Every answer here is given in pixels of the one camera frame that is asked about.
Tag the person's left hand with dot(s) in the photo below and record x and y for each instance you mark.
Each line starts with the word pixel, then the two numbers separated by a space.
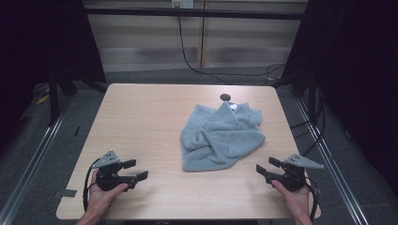
pixel 100 200

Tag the wooden wall strip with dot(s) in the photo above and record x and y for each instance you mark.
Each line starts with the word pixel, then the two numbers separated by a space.
pixel 202 34

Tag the black metal stand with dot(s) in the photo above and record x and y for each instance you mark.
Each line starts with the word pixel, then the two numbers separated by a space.
pixel 53 100

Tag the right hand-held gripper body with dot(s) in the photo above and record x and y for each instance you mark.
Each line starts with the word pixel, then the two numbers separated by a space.
pixel 292 178

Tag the person's right hand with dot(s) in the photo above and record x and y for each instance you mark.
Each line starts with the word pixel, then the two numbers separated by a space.
pixel 297 201

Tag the light blue towel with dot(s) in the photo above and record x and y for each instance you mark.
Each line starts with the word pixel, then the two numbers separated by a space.
pixel 219 140

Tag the white wall socket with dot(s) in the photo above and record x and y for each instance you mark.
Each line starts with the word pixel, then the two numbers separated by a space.
pixel 183 3

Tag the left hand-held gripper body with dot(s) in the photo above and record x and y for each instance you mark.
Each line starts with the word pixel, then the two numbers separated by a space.
pixel 108 179

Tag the black horizontal bar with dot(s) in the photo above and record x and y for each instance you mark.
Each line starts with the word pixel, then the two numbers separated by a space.
pixel 187 13

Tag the black round table grommet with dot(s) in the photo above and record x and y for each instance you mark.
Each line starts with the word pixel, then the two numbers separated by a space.
pixel 224 96

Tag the grey tape piece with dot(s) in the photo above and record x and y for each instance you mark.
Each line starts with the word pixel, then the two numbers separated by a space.
pixel 66 193

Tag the aluminium floor rail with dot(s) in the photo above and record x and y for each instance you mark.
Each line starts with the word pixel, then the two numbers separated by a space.
pixel 328 156
pixel 37 150

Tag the black curtain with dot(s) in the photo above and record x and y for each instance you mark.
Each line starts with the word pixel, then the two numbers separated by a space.
pixel 47 40
pixel 356 78

